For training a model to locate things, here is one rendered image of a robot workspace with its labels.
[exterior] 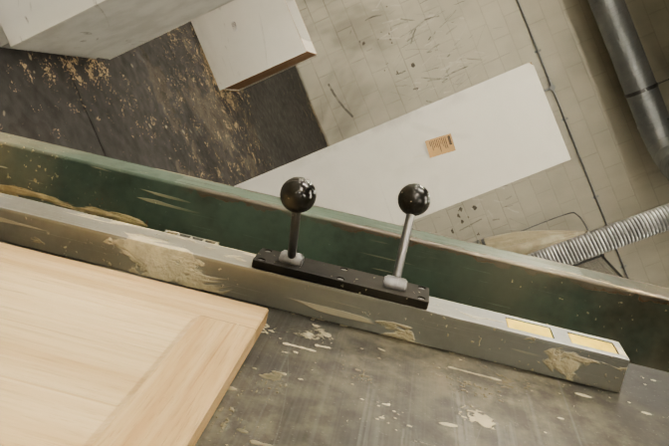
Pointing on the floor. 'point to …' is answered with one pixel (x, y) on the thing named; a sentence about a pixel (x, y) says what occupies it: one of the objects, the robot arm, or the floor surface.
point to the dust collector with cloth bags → (515, 241)
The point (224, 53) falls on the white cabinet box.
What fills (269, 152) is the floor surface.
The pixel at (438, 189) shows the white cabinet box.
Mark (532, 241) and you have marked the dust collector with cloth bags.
